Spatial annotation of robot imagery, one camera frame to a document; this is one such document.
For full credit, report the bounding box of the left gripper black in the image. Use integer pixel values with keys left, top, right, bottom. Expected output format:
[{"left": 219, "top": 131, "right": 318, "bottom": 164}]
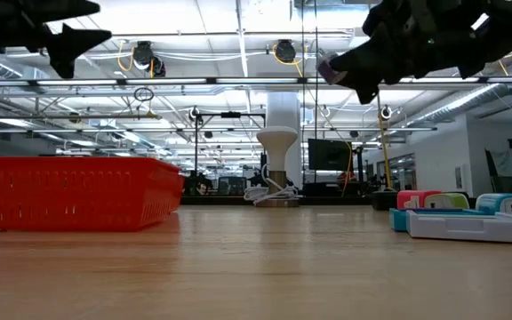
[{"left": 0, "top": 0, "right": 113, "bottom": 80}]

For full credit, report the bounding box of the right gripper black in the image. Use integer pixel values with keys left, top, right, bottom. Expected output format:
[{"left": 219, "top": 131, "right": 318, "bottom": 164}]
[{"left": 328, "top": 0, "right": 484, "bottom": 106}]

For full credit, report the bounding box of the small purple block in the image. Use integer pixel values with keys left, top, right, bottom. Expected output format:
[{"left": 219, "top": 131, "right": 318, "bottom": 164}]
[{"left": 317, "top": 52, "right": 348, "bottom": 86}]

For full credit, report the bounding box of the small black block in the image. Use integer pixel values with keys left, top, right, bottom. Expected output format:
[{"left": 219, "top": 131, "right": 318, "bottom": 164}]
[{"left": 371, "top": 189, "right": 399, "bottom": 212}]

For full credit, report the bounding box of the small red block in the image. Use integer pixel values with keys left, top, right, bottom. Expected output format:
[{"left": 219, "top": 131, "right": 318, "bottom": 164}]
[{"left": 396, "top": 189, "right": 443, "bottom": 211}]

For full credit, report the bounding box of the teal digital clock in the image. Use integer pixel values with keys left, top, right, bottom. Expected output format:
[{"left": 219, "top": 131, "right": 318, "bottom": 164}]
[{"left": 388, "top": 207, "right": 488, "bottom": 233}]

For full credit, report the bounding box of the small green block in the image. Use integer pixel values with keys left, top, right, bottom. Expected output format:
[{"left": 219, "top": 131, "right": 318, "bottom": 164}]
[{"left": 423, "top": 192, "right": 471, "bottom": 211}]

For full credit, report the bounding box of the wide red plastic basket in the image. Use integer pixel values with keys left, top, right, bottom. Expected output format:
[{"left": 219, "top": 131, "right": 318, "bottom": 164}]
[{"left": 0, "top": 156, "right": 185, "bottom": 233}]

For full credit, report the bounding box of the light blue digital clock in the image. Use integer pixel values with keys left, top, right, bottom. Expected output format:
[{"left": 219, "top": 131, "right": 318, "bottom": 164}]
[{"left": 476, "top": 193, "right": 512, "bottom": 237}]

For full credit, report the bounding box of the white digital clock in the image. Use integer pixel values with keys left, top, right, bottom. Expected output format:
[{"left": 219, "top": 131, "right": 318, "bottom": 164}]
[{"left": 405, "top": 209, "right": 512, "bottom": 244}]

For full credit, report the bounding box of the black room monitor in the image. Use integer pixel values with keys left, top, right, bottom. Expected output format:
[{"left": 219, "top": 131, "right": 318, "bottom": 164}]
[{"left": 308, "top": 138, "right": 354, "bottom": 172}]

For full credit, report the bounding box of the white round pillar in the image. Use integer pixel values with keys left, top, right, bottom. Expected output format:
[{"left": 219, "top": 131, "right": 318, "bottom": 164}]
[{"left": 266, "top": 91, "right": 303, "bottom": 190}]

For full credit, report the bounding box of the white mushroom table lamp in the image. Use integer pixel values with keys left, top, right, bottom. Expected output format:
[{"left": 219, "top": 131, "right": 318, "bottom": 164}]
[{"left": 255, "top": 125, "right": 300, "bottom": 208}]

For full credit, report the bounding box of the thin black hanging cable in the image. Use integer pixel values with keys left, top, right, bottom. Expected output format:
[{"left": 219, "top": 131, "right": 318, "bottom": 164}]
[
  {"left": 300, "top": 0, "right": 306, "bottom": 186},
  {"left": 314, "top": 0, "right": 319, "bottom": 183}
]

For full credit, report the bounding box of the black ceiling cable reel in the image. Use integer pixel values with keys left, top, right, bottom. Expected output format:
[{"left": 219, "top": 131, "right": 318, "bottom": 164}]
[
  {"left": 132, "top": 40, "right": 167, "bottom": 78},
  {"left": 275, "top": 38, "right": 298, "bottom": 64}
]

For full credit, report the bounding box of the yellow hanging cord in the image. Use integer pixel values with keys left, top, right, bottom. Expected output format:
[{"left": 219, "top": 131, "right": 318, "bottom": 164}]
[{"left": 376, "top": 95, "right": 394, "bottom": 191}]

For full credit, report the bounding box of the long ceiling light rail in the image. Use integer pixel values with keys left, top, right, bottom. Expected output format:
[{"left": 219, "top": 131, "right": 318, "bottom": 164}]
[{"left": 0, "top": 76, "right": 512, "bottom": 88}]

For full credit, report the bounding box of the black metal stand frame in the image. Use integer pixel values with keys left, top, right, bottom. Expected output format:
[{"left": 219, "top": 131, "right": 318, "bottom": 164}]
[{"left": 193, "top": 111, "right": 268, "bottom": 196}]

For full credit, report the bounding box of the white coiled lamp cable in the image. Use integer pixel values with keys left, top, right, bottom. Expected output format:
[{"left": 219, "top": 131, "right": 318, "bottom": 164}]
[{"left": 243, "top": 163, "right": 300, "bottom": 206}]

